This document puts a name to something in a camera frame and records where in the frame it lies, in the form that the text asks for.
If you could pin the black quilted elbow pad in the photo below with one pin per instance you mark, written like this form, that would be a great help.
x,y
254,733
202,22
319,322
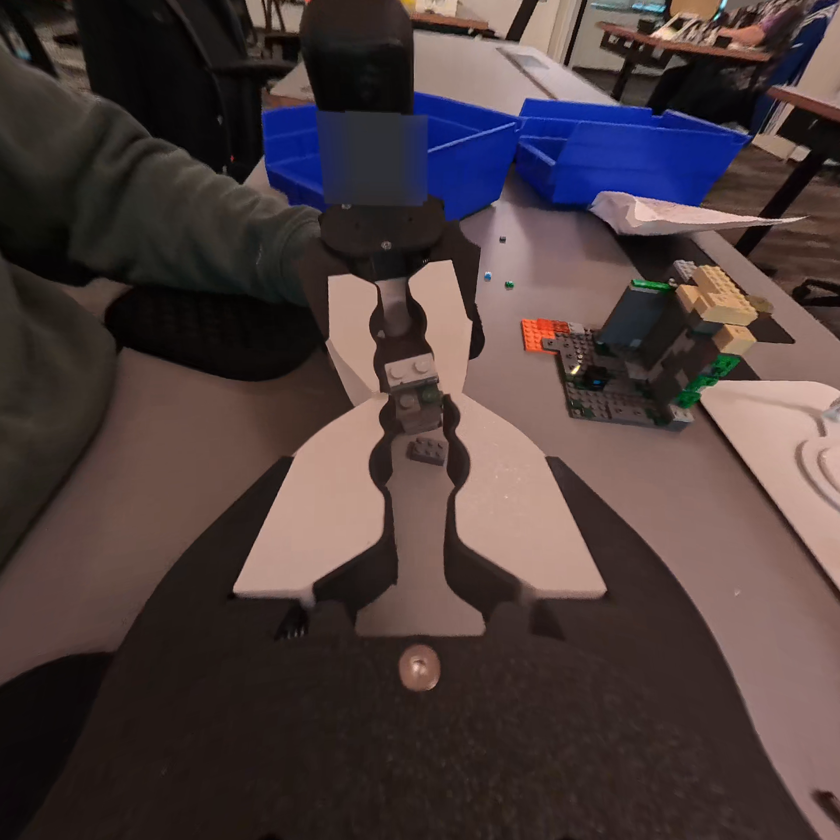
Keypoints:
x,y
216,334
39,741

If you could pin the small brown toy tool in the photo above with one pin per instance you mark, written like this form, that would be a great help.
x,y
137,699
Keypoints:
x,y
828,804

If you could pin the light grey square brick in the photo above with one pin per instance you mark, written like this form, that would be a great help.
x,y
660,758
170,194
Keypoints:
x,y
410,374

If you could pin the background office table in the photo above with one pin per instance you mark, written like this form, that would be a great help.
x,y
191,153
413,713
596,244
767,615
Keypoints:
x,y
807,108

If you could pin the cluttered office table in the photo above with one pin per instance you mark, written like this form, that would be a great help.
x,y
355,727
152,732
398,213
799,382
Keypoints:
x,y
656,36

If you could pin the dark grey brick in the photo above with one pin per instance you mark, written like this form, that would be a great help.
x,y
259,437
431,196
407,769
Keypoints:
x,y
428,451

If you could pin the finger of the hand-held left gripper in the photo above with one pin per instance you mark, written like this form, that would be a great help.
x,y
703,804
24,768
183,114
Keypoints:
x,y
348,328
449,315

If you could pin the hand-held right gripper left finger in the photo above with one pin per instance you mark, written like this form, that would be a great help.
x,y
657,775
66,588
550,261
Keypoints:
x,y
315,518

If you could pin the grey baseplate brick building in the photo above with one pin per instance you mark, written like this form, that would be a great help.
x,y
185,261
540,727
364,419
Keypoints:
x,y
643,367

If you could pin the printed white paper bag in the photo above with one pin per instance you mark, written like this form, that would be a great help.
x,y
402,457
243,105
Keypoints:
x,y
676,213

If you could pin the grey brick pillar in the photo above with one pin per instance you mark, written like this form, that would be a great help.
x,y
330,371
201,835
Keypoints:
x,y
417,410

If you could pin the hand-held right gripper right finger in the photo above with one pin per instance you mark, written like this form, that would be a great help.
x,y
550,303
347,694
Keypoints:
x,y
525,518

